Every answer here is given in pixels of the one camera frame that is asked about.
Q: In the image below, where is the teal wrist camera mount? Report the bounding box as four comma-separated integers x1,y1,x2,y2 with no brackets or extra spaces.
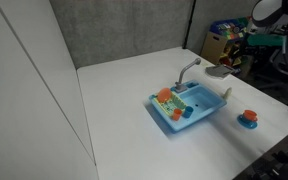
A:
246,33,288,48

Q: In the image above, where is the white container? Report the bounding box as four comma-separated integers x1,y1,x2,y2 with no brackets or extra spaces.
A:
222,87,233,100

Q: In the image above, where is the orange teacup with handle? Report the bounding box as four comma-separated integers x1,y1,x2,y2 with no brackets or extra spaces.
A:
242,109,259,123

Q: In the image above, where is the blue toy sink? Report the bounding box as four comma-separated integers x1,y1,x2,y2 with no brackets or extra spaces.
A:
148,79,228,133

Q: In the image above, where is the grey toy faucet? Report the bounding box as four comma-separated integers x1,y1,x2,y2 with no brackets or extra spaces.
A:
174,57,202,94

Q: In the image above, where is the yellow-green dish rack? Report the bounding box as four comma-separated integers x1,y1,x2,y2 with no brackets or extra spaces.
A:
152,92,187,117

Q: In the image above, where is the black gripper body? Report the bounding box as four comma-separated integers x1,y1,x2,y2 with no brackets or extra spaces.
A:
238,39,252,60

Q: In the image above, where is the orange toy plate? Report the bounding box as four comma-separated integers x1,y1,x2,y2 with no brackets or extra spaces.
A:
156,87,172,104

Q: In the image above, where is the blue saucer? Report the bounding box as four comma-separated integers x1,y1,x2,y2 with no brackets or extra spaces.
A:
236,114,259,130

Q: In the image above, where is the orange toy tumbler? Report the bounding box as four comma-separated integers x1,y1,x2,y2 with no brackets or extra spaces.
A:
171,108,183,122

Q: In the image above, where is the blue toy tumbler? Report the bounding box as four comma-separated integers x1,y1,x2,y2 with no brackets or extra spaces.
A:
182,105,195,119

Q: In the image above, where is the black stand pole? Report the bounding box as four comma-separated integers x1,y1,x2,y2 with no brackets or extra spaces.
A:
182,0,198,50

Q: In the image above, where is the cardboard box with items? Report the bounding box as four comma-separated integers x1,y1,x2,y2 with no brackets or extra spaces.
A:
199,16,262,76

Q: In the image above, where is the blue toy bin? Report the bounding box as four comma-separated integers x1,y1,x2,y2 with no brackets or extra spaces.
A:
209,18,252,35

